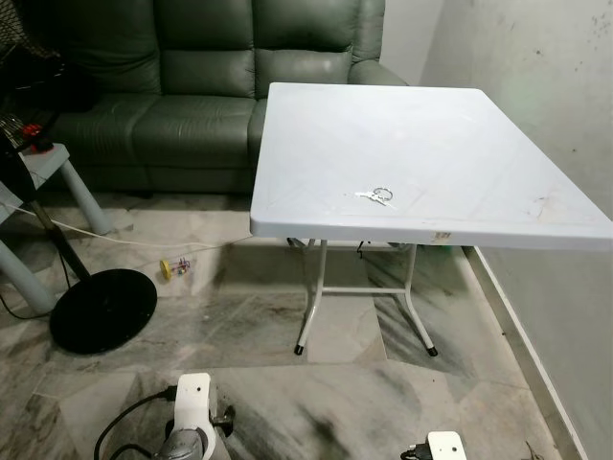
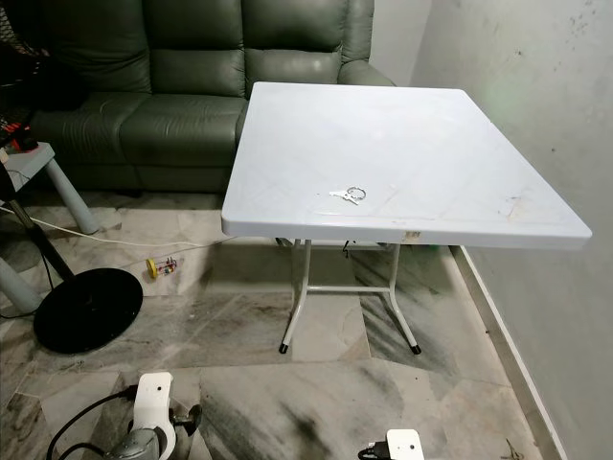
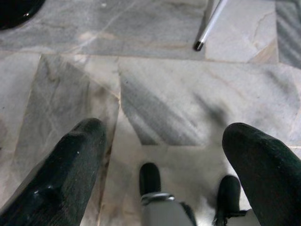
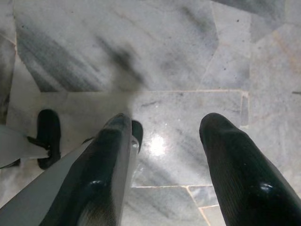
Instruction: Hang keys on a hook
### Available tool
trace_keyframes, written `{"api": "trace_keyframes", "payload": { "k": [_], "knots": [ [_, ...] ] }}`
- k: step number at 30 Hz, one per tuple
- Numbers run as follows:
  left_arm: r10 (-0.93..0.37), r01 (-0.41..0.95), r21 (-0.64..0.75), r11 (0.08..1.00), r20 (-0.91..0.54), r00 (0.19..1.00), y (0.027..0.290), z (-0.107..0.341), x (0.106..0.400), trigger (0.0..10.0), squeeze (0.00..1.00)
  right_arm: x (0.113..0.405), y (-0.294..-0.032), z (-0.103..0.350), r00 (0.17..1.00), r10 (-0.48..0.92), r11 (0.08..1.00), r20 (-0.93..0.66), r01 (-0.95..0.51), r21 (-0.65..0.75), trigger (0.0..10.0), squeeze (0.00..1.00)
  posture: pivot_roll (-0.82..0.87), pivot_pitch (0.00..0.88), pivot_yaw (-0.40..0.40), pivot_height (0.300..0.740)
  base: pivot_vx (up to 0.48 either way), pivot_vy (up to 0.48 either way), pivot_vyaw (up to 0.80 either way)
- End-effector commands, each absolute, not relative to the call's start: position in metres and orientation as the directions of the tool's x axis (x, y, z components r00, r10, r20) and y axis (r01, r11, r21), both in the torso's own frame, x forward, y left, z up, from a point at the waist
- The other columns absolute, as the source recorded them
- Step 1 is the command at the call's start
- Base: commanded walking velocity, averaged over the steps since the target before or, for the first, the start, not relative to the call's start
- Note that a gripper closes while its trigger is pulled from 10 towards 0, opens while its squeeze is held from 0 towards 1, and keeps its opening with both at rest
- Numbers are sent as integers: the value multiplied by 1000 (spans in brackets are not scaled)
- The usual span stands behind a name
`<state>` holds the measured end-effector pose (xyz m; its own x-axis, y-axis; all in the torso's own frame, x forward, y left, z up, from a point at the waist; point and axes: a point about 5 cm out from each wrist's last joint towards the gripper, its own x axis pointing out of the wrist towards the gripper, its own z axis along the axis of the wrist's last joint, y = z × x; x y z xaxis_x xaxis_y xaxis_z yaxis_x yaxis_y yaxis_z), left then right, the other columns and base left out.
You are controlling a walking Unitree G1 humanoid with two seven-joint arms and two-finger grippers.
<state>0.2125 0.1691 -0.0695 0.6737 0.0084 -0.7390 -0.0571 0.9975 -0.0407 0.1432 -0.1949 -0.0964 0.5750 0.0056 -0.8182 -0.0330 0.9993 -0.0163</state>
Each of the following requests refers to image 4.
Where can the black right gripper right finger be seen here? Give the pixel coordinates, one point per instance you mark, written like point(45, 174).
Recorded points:
point(240, 174)

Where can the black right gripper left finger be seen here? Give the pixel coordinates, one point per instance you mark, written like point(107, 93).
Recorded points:
point(101, 169)

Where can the black robot right foot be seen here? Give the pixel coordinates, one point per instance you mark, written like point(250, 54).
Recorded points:
point(138, 131)

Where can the black robot foot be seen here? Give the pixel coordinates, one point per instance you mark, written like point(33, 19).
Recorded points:
point(138, 131)
point(50, 122)

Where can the black robot left foot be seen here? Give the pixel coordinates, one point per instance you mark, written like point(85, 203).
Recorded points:
point(50, 122)

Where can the silver robot right leg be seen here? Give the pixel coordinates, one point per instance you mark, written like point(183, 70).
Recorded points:
point(35, 197)

